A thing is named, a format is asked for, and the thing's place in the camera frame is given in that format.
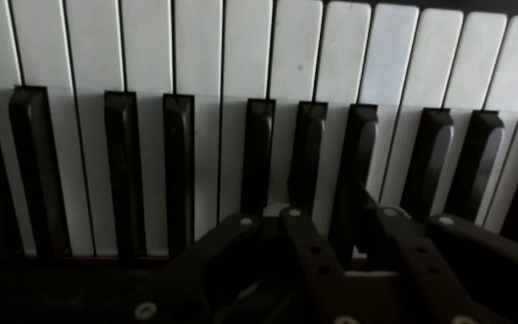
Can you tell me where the black upright piano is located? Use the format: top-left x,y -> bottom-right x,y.
0,0 -> 518,324

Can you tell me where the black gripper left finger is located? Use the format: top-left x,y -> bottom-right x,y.
131,211 -> 361,324

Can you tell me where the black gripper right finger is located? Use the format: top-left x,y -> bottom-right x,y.
354,184 -> 518,324

